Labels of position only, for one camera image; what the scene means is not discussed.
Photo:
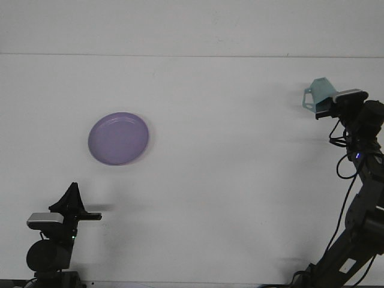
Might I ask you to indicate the pale blue hexagonal cup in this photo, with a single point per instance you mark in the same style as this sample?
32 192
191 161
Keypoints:
322 90

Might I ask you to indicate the pale purple round plate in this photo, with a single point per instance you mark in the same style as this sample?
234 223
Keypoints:
118 139

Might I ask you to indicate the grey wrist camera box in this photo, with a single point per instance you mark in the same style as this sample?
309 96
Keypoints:
349 95
45 220

